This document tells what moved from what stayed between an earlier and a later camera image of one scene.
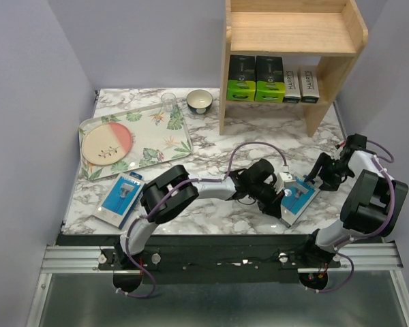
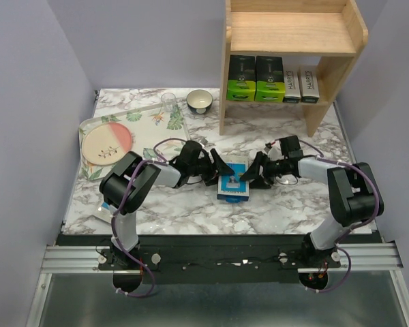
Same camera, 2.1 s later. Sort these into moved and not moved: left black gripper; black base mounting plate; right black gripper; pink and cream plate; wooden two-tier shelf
Moved: right black gripper; left black gripper
Not moved: black base mounting plate; wooden two-tier shelf; pink and cream plate
